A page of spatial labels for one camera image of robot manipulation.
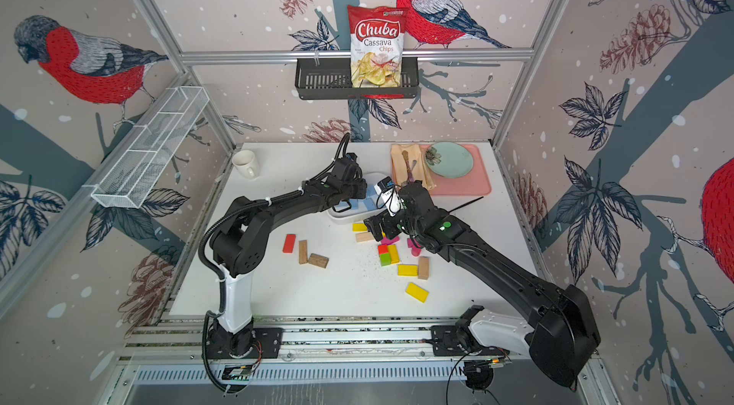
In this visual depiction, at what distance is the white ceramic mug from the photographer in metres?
1.05

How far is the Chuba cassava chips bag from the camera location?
85cm

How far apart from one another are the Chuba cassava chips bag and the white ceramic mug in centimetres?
50
